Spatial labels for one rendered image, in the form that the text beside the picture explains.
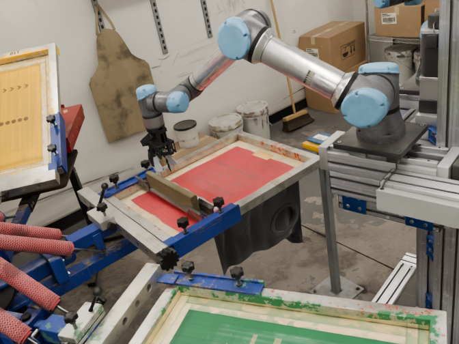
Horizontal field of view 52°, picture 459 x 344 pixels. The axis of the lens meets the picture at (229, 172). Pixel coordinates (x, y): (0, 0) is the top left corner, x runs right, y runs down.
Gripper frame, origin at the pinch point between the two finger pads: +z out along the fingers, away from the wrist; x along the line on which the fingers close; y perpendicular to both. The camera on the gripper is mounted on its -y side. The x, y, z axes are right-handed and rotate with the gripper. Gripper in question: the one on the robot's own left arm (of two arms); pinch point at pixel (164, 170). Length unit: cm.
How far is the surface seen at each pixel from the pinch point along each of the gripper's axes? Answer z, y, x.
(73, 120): 3, -109, 5
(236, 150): 16, -16, 48
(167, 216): 16.5, 5.2, -6.6
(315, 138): 14, 12, 75
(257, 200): 14.0, 29.5, 21.2
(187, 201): 8.2, 14.9, -1.0
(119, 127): 50, -191, 63
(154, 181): 7.9, -10.0, -0.8
